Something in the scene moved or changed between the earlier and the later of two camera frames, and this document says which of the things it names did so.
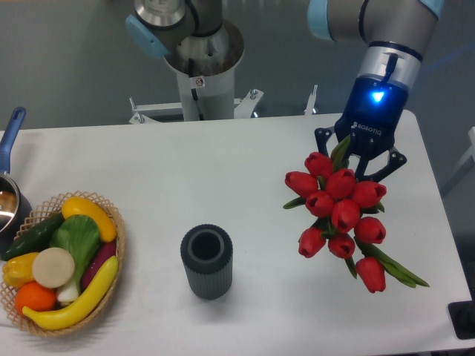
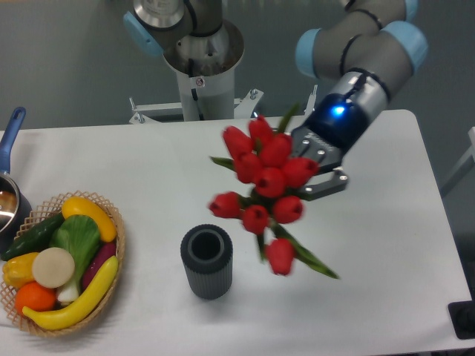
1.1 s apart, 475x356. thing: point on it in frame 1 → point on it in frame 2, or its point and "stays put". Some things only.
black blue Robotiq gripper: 373,114 → 334,122
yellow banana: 84,307 stays put
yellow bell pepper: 18,270 stays put
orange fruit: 35,297 stays put
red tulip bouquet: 335,202 → 263,161
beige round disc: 53,268 stays put
